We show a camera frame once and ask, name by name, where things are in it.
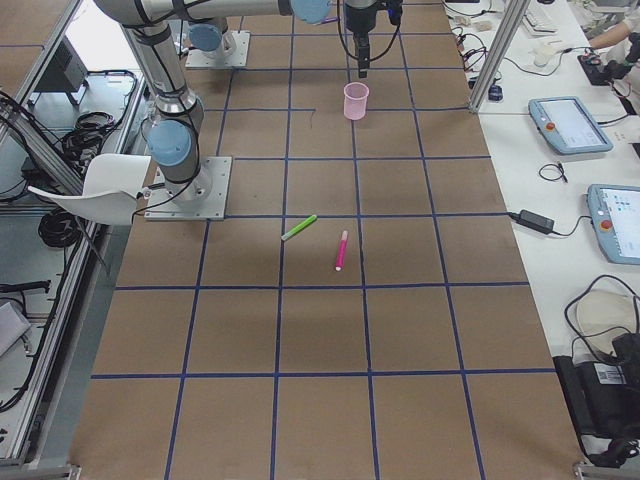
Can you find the upper teach pendant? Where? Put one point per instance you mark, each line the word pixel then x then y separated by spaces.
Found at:
pixel 567 126

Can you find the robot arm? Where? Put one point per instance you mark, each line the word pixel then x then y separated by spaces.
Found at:
pixel 174 141
pixel 312 12

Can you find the pink marker pen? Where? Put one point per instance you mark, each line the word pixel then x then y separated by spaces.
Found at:
pixel 341 253

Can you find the aluminium frame post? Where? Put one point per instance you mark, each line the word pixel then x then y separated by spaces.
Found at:
pixel 512 17

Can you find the black device with label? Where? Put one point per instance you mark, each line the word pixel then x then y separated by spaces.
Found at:
pixel 603 400

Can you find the lower teach pendant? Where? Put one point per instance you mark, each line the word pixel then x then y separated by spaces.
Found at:
pixel 614 211

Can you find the pink mesh cup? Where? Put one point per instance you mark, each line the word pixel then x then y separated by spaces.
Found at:
pixel 355 100

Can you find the teach pendant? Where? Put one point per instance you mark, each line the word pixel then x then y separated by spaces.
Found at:
pixel 567 126
pixel 614 211

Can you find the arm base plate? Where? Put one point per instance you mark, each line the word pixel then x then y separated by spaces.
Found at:
pixel 213 50
pixel 205 198

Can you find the black power adapter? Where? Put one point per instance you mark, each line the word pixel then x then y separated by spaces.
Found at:
pixel 533 221

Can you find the green marker pen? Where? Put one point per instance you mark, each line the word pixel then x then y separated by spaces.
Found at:
pixel 298 228

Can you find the round white disc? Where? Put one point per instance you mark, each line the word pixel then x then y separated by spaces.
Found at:
pixel 603 316

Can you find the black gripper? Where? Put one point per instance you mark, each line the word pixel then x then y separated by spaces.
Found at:
pixel 358 21

